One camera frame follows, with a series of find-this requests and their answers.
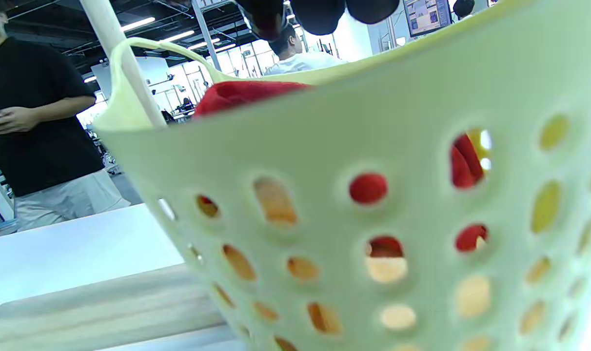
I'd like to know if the row of ceiling light strips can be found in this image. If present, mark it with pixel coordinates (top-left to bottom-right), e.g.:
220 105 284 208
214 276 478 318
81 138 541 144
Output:
83 17 237 83

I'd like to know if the yellow perforated plastic basket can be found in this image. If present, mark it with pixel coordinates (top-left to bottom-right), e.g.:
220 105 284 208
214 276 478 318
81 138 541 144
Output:
92 0 591 351

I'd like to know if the computer monitor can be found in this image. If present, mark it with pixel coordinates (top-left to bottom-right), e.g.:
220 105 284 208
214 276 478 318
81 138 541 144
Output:
403 0 453 37

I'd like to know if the orange towel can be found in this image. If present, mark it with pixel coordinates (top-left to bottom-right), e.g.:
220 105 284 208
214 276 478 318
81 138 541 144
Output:
213 176 493 351

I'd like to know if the person's right hand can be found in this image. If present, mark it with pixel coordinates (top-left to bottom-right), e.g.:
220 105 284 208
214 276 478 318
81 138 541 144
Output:
235 0 401 40

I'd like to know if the grey metal frame post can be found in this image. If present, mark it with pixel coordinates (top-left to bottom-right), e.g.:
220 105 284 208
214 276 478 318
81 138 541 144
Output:
192 0 223 71

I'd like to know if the wooden towel rack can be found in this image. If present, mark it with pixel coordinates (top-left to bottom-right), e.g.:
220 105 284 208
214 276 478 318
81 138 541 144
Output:
0 0 250 351

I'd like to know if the red towel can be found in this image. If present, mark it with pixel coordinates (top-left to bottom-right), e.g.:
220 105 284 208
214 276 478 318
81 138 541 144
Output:
193 80 491 259

